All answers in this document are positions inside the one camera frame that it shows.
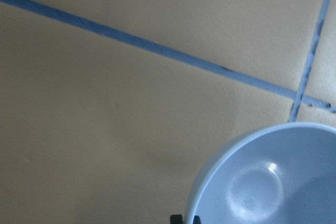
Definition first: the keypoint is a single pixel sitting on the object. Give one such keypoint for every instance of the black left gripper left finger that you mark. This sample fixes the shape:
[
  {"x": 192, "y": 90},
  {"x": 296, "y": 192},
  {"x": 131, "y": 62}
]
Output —
[{"x": 176, "y": 219}]

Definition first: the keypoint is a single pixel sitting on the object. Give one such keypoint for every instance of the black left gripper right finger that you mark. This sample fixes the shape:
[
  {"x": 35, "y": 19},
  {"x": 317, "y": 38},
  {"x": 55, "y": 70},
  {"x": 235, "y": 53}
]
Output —
[{"x": 197, "y": 220}]

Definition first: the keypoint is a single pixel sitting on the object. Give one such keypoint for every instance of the blue bowl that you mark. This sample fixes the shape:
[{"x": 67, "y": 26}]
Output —
[{"x": 279, "y": 174}]

